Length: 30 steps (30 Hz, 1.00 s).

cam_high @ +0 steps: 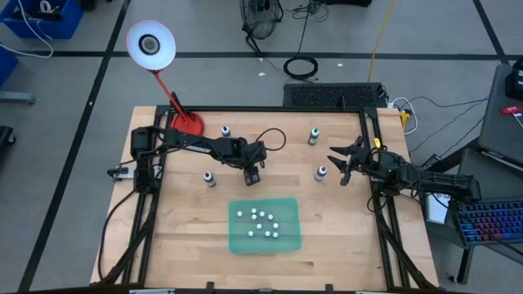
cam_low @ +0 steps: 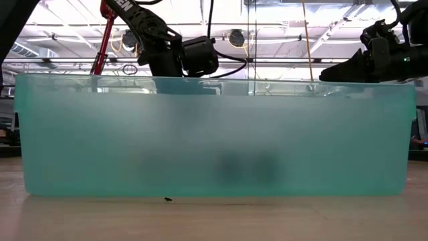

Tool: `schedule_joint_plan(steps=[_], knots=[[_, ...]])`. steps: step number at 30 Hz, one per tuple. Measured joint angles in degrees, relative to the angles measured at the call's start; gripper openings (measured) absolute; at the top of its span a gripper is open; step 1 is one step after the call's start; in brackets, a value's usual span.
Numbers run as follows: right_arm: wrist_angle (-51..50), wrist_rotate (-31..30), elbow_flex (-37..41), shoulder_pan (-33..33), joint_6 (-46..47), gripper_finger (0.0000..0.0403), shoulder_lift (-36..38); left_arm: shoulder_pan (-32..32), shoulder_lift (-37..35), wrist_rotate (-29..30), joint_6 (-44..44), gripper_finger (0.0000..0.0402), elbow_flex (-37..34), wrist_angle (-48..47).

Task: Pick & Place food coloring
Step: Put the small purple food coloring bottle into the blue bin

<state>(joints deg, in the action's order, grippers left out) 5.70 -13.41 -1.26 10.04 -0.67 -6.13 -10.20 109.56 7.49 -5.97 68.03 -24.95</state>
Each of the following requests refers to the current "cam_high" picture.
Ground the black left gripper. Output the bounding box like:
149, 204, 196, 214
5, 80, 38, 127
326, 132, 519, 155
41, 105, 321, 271
232, 140, 269, 187

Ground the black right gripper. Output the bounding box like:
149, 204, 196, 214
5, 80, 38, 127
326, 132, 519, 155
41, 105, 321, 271
327, 136, 386, 187

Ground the translucent teal plastic bin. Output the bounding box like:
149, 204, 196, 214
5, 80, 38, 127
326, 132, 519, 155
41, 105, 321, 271
227, 197, 303, 256

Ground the yellow power strip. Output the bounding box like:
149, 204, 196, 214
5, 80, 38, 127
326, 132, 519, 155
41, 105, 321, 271
391, 96, 420, 136

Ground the white paper sheet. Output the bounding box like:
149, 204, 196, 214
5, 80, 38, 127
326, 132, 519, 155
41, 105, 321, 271
424, 193, 451, 225

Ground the silver control box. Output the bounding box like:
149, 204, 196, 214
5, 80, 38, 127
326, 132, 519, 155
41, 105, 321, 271
106, 164, 136, 182

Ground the grey side table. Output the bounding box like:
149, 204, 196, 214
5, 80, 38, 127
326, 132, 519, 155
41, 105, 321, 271
476, 62, 523, 167

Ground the backlit keyboard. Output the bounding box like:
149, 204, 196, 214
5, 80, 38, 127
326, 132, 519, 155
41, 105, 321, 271
450, 197, 523, 247

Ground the black floor fan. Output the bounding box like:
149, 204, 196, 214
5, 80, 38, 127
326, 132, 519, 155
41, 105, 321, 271
239, 0, 284, 57

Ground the black equipment case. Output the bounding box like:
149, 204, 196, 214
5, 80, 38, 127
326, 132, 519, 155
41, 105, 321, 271
504, 56, 523, 102

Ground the blue plastic floor bin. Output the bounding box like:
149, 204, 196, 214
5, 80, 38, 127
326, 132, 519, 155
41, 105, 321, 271
0, 0, 85, 41

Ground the black aluminium rig frame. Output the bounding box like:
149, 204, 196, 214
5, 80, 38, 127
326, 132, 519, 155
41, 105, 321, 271
90, 105, 440, 294

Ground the coiled black cable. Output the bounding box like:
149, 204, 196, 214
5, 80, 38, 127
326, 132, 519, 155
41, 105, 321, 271
282, 55, 320, 81

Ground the yellow hanging cable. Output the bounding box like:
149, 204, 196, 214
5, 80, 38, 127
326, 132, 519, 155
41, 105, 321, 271
366, 0, 397, 83

